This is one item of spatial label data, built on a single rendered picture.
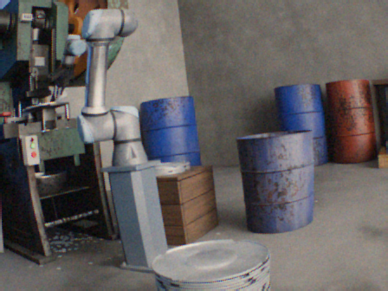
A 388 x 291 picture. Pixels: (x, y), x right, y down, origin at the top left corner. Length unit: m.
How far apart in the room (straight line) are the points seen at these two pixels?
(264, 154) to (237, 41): 3.34
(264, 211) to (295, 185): 0.20
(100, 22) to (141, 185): 0.65
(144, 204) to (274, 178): 0.64
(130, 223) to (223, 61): 3.79
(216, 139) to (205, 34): 1.49
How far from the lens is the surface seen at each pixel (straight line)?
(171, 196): 1.76
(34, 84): 2.02
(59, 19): 2.19
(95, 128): 1.39
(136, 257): 1.52
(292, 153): 1.74
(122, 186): 1.45
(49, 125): 1.95
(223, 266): 0.85
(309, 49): 4.56
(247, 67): 4.84
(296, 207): 1.80
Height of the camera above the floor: 0.57
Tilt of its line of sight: 3 degrees down
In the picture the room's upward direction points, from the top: 7 degrees counter-clockwise
